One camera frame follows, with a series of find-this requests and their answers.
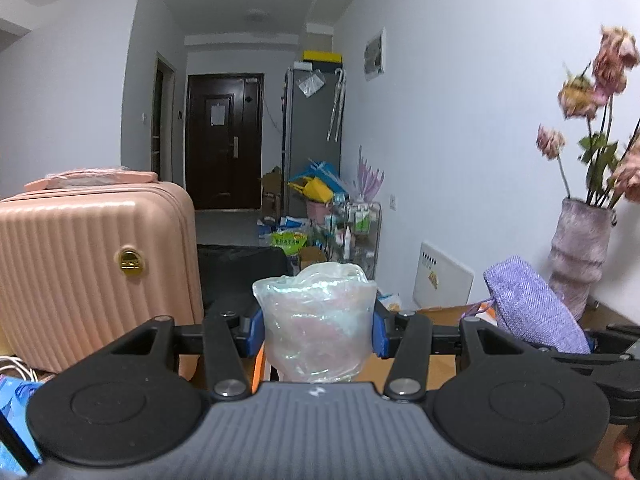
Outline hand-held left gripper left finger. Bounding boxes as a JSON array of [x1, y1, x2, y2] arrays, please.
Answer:
[[107, 309, 264, 403]]

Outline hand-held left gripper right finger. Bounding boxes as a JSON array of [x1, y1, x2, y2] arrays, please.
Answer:
[[372, 300, 533, 403]]

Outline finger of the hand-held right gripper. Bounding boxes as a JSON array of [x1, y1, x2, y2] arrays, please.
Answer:
[[585, 324, 640, 350], [542, 346, 640, 376]]

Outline orange cardboard box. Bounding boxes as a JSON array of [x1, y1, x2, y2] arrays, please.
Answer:
[[251, 304, 498, 393]]

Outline purple knitted pouch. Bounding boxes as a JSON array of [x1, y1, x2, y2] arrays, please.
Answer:
[[482, 256, 593, 356]]

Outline dark floor mat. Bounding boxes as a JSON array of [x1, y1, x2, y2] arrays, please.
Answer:
[[196, 244, 288, 318]]

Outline white flat panel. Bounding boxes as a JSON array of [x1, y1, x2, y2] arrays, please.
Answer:
[[412, 241, 475, 311]]

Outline pink ribbed vase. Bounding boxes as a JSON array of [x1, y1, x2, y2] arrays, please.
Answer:
[[547, 197, 617, 321]]

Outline small open cardboard box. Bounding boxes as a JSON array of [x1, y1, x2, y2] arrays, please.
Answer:
[[298, 247, 328, 273]]

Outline green printed bag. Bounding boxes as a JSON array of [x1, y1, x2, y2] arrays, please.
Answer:
[[272, 230, 308, 256]]

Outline metal trolley rack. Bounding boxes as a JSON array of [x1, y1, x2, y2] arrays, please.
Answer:
[[327, 199, 382, 281]]

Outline pink bucket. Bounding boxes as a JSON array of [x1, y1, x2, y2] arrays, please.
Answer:
[[306, 200, 333, 226]]

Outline brown cardboard box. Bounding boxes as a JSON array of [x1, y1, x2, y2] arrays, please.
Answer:
[[261, 166, 283, 211]]

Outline yellow bag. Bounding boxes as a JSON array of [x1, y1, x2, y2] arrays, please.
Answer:
[[292, 177, 335, 203]]

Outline blue bag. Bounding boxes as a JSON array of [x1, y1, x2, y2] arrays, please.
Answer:
[[289, 160, 346, 196]]

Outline pink ribbed suitcase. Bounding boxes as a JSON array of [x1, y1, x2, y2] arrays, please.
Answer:
[[0, 170, 205, 381]]

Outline dark wooden door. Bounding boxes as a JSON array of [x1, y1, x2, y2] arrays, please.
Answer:
[[186, 74, 264, 211]]

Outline grey refrigerator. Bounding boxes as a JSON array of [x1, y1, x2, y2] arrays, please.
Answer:
[[282, 66, 346, 218]]

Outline white folded umbrella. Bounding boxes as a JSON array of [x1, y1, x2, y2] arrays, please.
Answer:
[[327, 67, 347, 142]]

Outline blue tissue pack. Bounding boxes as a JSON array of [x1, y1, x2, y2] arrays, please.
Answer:
[[0, 375, 46, 476]]

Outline clear plastic bag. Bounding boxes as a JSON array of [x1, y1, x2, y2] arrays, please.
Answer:
[[296, 71, 326, 98]]

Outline dried pink flowers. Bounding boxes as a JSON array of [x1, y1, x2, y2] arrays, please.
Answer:
[[536, 25, 640, 208]]

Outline yellow and black box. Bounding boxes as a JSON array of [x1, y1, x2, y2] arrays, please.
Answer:
[[302, 50, 345, 73]]

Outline white charger cable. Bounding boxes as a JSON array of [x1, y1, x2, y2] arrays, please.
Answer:
[[0, 355, 38, 386]]

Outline white wall electric panel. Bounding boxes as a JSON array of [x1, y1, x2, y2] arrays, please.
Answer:
[[364, 29, 387, 82]]

